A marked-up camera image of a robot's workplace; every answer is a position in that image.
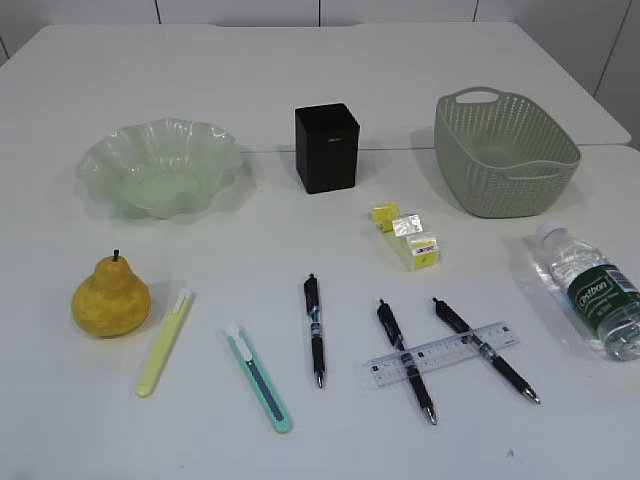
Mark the yellow pear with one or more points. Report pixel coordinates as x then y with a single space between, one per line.
113 301

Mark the clear water bottle green label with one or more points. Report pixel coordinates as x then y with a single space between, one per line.
600 294

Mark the black pen left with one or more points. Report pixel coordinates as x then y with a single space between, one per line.
311 292

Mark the black pen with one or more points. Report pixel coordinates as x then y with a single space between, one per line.
311 292
395 336
487 352

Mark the black pen middle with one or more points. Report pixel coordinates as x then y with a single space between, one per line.
395 336

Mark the black square pen holder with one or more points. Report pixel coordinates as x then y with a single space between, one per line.
326 147

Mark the yellow-green utility knife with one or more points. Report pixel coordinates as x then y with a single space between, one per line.
164 343

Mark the clear plastic ruler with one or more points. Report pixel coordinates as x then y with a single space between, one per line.
390 369

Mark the translucent green wavy glass plate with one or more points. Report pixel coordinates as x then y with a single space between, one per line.
160 168

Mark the teal utility knife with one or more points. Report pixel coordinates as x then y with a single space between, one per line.
259 380

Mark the green woven plastic basket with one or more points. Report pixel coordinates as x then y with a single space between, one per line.
501 154

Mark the black pen right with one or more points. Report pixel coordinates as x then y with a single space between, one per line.
487 352

